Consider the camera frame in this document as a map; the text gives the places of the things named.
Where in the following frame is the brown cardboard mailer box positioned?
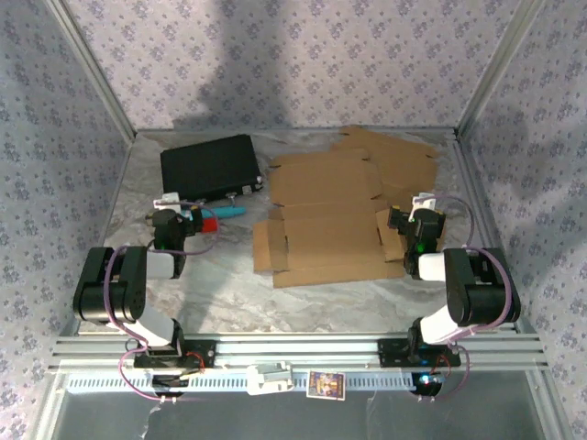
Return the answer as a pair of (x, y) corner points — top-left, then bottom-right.
(251, 152), (407, 289)
(329, 125), (449, 252)

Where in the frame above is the blue marker pen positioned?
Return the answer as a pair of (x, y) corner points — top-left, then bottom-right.
(181, 205), (248, 221)

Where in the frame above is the black hard case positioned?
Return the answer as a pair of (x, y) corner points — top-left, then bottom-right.
(160, 134), (263, 204)

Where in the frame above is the black controller board with lights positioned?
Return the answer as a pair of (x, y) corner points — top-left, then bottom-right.
(409, 371), (447, 399)

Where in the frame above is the colourful picture card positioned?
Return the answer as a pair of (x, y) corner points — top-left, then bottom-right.
(305, 369), (347, 402)

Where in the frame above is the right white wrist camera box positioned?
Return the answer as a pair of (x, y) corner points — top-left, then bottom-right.
(411, 192), (436, 213)

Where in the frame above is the aluminium side rail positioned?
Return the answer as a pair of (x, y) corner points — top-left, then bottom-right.
(59, 132), (138, 338)
(453, 130), (540, 338)

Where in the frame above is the thin aluminium table rail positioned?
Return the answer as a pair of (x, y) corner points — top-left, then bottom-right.
(135, 127), (460, 138)

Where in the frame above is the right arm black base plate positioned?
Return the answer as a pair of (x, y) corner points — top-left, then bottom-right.
(377, 337), (462, 369)

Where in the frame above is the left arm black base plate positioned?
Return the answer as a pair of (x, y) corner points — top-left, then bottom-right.
(132, 338), (217, 369)

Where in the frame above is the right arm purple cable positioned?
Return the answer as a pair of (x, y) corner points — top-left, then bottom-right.
(417, 194), (513, 405)

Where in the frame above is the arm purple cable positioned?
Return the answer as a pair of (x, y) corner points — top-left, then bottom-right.
(105, 199), (222, 405)
(417, 194), (513, 405)

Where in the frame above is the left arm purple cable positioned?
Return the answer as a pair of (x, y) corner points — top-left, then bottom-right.
(105, 199), (222, 405)

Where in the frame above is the aluminium frame post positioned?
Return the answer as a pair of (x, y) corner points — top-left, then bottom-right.
(45, 0), (138, 138)
(453, 0), (548, 138)

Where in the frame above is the white slotted cable duct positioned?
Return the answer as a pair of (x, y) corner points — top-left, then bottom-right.
(65, 371), (449, 394)

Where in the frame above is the white plastic bracket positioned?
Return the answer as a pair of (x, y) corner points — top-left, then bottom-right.
(245, 360), (295, 397)

